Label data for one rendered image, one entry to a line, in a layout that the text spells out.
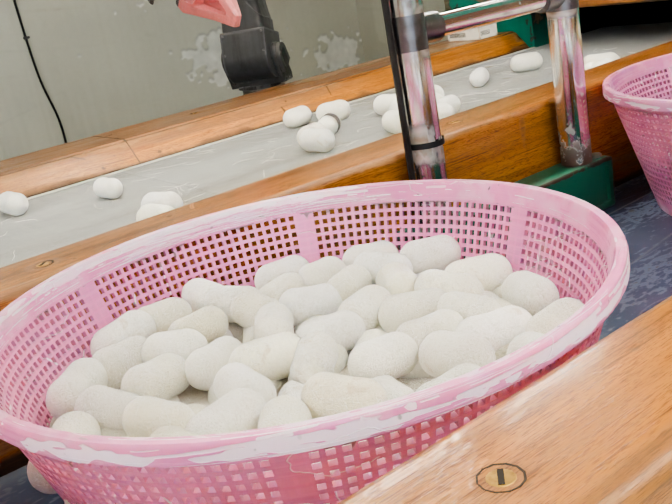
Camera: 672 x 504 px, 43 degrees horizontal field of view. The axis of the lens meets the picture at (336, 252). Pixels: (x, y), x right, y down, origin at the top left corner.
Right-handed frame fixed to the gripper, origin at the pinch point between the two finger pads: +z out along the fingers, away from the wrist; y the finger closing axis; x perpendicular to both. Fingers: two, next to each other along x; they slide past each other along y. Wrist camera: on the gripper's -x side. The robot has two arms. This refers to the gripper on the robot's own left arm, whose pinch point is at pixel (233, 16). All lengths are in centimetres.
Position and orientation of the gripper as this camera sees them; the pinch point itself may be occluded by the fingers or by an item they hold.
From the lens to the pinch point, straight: 91.0
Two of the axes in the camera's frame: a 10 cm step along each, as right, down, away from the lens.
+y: 7.8, -3.2, 5.4
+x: -2.6, 6.2, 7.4
